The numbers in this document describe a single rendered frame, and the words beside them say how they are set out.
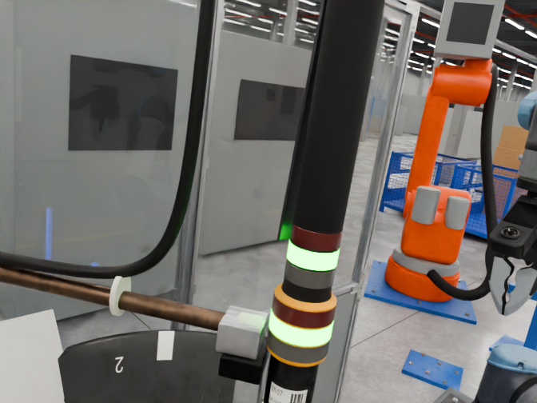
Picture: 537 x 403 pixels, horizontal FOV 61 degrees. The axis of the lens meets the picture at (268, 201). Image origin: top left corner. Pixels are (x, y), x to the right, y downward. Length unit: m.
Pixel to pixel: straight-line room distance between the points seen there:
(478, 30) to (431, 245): 1.82
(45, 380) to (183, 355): 0.24
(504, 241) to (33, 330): 0.65
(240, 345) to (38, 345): 0.44
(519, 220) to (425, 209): 3.44
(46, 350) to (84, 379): 0.18
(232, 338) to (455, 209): 3.91
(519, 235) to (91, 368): 0.55
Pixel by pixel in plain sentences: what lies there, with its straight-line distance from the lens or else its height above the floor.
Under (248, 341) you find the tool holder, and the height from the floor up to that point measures 1.54.
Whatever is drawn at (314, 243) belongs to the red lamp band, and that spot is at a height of 1.62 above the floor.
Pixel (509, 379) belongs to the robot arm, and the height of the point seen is 1.21.
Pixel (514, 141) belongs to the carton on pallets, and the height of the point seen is 1.37.
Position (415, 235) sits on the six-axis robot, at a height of 0.60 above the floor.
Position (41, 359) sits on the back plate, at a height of 1.31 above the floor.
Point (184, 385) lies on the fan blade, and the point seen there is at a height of 1.40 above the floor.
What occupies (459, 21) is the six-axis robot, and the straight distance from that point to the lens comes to 4.24.
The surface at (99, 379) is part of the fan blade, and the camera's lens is 0.55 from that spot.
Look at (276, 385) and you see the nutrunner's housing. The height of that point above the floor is 1.52.
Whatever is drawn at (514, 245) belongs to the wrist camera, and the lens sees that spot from 0.68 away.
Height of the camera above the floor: 1.71
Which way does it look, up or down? 14 degrees down
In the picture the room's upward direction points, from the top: 8 degrees clockwise
